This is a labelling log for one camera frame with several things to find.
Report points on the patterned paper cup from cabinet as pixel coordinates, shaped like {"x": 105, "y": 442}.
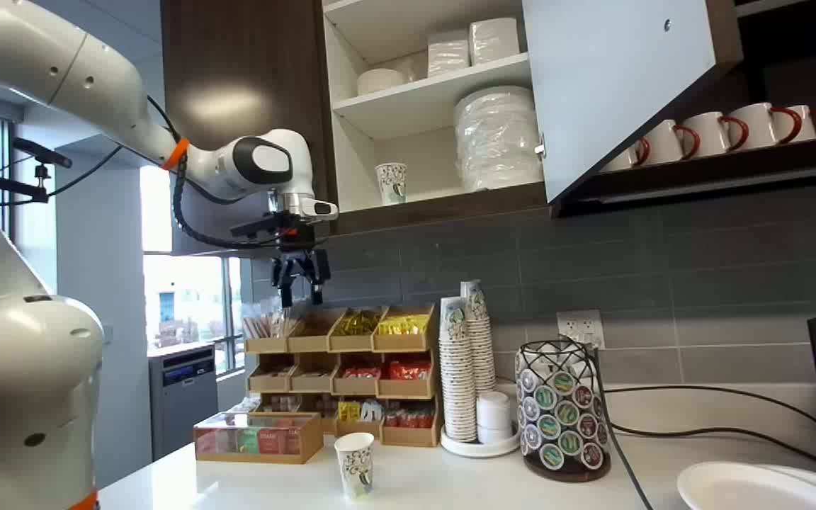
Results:
{"x": 392, "y": 178}

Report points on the wooden tea box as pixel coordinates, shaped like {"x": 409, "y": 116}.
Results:
{"x": 280, "y": 436}

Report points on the white bowl stack in cabinet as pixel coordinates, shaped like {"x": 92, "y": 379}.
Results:
{"x": 377, "y": 80}

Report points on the dark open mug shelf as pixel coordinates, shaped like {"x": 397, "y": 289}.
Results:
{"x": 778, "y": 65}

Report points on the white lid stack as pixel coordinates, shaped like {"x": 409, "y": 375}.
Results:
{"x": 493, "y": 419}

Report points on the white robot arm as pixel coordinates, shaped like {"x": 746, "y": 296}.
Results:
{"x": 49, "y": 342}

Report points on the wrapped plate stack in cabinet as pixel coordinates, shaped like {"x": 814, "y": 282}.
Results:
{"x": 497, "y": 136}

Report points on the dark wood upper cabinet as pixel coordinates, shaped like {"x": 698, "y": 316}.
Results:
{"x": 244, "y": 65}

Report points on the wall power outlet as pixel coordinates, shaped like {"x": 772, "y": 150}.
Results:
{"x": 582, "y": 327}

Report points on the tall paper cup stack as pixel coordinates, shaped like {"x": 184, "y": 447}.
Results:
{"x": 456, "y": 368}

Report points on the wooden condiment organizer rack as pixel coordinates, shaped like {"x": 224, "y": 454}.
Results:
{"x": 357, "y": 368}

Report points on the white paper plates on counter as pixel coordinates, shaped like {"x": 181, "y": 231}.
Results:
{"x": 734, "y": 486}

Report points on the wire coffee pod carousel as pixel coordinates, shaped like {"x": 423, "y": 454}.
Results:
{"x": 564, "y": 435}

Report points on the open white cabinet door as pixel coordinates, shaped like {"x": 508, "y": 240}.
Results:
{"x": 608, "y": 69}

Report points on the round white cup tray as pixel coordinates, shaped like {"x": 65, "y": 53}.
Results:
{"x": 479, "y": 447}

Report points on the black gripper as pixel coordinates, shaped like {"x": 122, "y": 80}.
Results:
{"x": 286, "y": 239}

